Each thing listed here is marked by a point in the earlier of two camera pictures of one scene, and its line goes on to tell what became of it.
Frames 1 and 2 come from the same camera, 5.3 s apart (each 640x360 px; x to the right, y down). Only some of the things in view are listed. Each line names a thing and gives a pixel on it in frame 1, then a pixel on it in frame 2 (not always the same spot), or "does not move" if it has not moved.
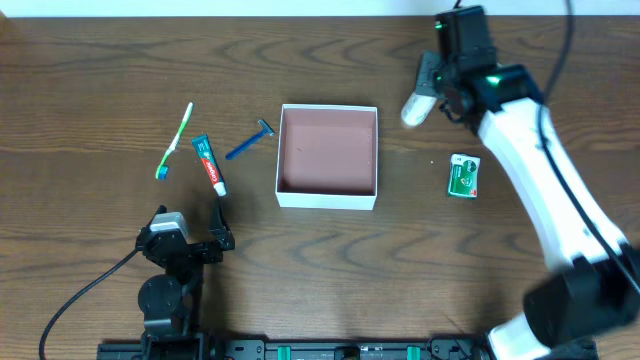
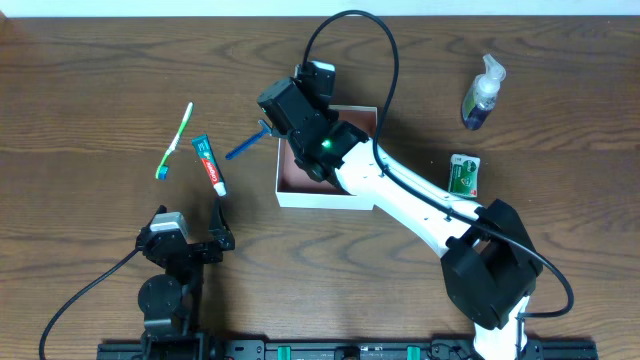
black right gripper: x=431 y=80 -> x=278 y=128
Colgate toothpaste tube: x=211 y=163 does not move
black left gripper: x=198 y=250 does not move
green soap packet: x=463 y=175 does not move
